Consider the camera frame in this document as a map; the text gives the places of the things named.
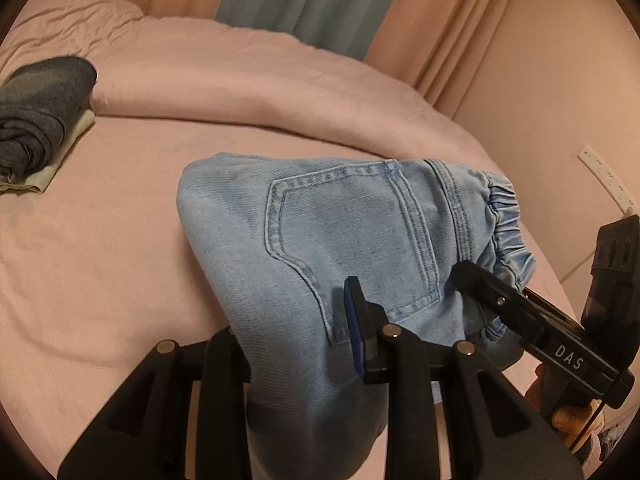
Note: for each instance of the pink curtain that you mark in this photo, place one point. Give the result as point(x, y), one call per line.
point(450, 35)

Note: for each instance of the cream folded cloth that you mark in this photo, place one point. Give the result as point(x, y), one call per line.
point(55, 165)

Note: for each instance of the white power strip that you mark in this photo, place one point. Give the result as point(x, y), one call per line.
point(607, 177)

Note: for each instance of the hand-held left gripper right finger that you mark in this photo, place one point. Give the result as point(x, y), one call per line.
point(356, 330)

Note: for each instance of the pink duvet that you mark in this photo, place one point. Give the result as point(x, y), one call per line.
point(250, 85)

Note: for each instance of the pink pillow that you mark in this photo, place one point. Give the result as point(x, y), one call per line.
point(65, 25)

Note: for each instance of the pink bed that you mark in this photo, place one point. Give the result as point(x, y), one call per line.
point(125, 240)

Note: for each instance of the person's right hand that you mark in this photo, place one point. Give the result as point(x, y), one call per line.
point(567, 417)

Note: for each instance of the dark grey folded garment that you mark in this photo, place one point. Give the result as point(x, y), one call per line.
point(40, 110)

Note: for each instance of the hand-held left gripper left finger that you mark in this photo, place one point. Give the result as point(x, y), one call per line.
point(220, 365)

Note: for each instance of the light blue denim pants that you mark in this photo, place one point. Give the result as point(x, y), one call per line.
point(350, 220)

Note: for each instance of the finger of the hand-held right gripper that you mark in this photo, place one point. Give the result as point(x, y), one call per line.
point(492, 292)

